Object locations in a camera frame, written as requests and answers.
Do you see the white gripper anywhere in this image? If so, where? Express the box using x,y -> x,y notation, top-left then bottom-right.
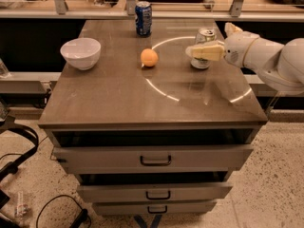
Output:
185,22 -> 260,67

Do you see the clear plastic bottle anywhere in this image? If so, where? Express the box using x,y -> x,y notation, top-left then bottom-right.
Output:
15,191 -> 28,218

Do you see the green white 7up can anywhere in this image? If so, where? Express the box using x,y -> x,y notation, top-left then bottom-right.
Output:
191,28 -> 217,69

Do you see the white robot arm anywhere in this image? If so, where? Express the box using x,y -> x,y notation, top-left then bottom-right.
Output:
185,23 -> 304,95

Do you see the black chair base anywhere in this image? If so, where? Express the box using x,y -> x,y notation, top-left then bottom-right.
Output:
0,116 -> 39,181

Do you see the blue pepsi can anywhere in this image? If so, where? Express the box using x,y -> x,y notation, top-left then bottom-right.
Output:
135,1 -> 152,37

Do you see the grey drawer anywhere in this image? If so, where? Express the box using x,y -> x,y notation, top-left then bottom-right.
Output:
92,200 -> 216,216
77,182 -> 232,203
54,144 -> 253,175

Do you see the bottom grey drawer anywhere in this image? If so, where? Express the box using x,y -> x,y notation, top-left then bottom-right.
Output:
92,200 -> 216,216

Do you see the top grey drawer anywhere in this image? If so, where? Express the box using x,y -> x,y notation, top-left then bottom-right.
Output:
54,144 -> 253,175

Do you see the orange fruit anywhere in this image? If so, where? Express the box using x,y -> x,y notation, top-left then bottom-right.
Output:
141,48 -> 159,67

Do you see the white ceramic bowl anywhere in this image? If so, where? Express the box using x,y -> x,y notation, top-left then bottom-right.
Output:
60,38 -> 101,70

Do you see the middle grey drawer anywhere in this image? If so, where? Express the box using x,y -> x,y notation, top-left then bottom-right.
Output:
77,182 -> 232,203

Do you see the grey drawer cabinet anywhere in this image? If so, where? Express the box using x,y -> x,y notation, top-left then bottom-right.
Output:
37,18 -> 269,217

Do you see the black cable on floor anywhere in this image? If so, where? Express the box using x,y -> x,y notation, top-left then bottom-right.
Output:
35,194 -> 92,228

